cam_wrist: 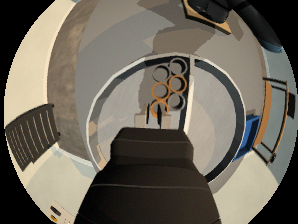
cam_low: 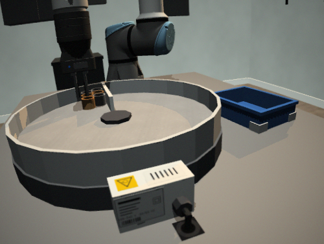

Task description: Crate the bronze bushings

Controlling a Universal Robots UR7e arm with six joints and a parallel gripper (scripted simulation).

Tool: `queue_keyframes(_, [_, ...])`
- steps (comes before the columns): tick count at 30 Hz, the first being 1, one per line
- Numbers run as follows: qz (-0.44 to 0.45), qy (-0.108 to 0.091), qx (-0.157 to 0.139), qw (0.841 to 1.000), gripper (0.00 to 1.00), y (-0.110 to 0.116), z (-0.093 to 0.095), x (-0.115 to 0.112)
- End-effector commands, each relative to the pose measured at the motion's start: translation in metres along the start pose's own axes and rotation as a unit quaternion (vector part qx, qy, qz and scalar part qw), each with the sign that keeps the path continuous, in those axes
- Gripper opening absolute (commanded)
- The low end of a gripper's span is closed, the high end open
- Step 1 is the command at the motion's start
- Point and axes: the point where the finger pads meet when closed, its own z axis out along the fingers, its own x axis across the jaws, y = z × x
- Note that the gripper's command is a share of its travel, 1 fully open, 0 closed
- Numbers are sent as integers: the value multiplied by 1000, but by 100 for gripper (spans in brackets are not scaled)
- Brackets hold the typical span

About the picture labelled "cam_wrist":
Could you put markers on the blue plastic crate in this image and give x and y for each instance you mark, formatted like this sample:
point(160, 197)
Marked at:
point(249, 136)

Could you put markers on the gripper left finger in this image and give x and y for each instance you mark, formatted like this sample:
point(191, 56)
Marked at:
point(141, 119)

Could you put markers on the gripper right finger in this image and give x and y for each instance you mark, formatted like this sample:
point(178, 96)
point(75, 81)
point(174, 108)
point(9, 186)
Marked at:
point(164, 120)

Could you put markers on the bronze bushing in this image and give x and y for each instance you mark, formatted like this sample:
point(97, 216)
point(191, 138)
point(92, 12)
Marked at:
point(155, 113)
point(165, 96)
point(183, 83)

